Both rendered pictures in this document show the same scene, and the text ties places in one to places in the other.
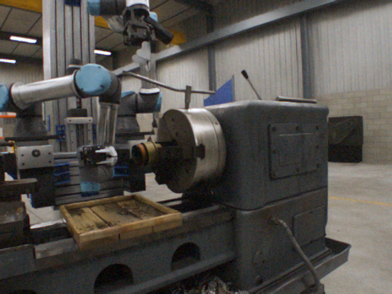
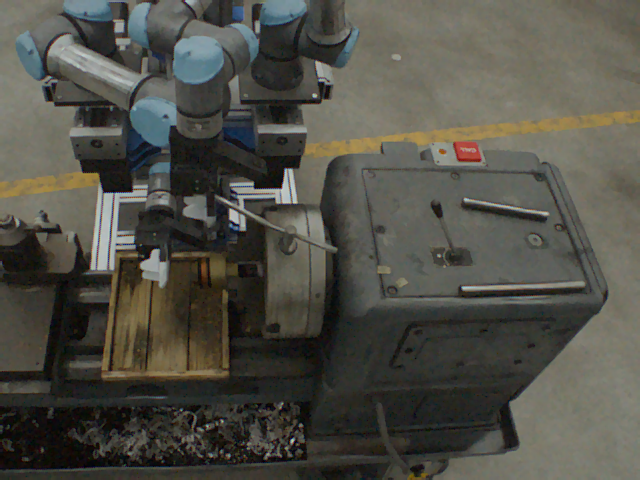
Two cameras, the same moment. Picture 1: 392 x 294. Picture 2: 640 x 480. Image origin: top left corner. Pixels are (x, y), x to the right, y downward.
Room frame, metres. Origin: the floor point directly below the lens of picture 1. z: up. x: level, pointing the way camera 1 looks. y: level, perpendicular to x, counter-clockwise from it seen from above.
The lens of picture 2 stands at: (0.28, -0.31, 2.29)
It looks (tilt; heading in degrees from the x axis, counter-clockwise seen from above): 52 degrees down; 21
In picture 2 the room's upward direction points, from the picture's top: 11 degrees clockwise
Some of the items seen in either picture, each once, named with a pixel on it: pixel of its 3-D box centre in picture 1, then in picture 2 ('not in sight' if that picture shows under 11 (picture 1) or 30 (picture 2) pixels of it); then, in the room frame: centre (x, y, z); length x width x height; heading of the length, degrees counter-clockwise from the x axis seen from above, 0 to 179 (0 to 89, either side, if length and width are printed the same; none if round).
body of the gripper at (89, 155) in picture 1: (95, 155); (155, 234); (0.94, 0.36, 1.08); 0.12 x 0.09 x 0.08; 35
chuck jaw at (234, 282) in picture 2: (179, 152); (253, 304); (0.91, 0.05, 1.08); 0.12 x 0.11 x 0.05; 35
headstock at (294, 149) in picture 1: (254, 148); (444, 267); (1.27, -0.28, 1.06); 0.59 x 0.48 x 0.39; 125
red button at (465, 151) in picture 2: not in sight; (466, 152); (1.47, -0.20, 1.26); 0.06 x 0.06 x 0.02; 35
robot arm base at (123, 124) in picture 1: (126, 124); (278, 59); (1.54, 0.39, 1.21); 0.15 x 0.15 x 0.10
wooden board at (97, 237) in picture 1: (115, 214); (169, 313); (0.87, 0.27, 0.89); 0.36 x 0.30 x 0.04; 35
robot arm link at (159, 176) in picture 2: (87, 154); (162, 185); (1.08, 0.44, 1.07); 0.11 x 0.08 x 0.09; 35
